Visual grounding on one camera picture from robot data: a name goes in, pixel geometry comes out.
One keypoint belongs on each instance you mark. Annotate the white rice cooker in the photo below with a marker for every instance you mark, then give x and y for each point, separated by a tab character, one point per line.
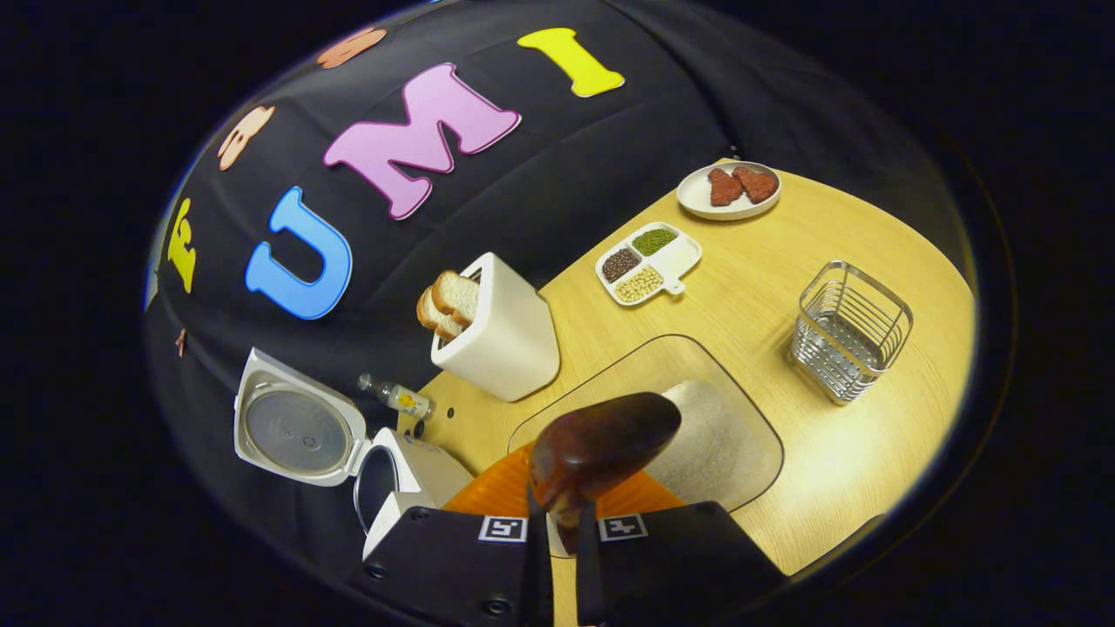
296	431

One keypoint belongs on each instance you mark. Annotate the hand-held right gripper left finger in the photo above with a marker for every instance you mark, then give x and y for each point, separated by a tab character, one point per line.
453	566

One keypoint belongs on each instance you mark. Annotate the wooden spoon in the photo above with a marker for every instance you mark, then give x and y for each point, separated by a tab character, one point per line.
601	444

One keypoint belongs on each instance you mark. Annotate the red meat piece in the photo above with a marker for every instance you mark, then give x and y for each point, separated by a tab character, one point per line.
758	183
723	187

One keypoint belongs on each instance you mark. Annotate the white round plate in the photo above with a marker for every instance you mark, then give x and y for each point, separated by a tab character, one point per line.
697	202

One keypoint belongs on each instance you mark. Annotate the white toaster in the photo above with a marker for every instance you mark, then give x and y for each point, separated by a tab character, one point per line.
505	340

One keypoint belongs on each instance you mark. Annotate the clear glass tray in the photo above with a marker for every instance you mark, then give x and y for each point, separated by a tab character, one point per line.
610	366

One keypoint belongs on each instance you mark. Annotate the white divided bean dish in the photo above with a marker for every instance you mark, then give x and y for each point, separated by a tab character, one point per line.
649	261

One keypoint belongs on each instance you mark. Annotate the small glass bottle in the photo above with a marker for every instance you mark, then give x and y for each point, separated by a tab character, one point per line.
401	399

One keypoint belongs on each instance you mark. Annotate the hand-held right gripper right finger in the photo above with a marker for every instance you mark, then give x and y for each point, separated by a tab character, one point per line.
679	566

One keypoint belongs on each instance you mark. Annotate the bread slice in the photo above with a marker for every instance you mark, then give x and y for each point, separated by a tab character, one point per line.
433	318
457	296

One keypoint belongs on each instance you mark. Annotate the pink cloth clip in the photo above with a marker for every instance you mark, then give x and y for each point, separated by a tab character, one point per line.
180	341

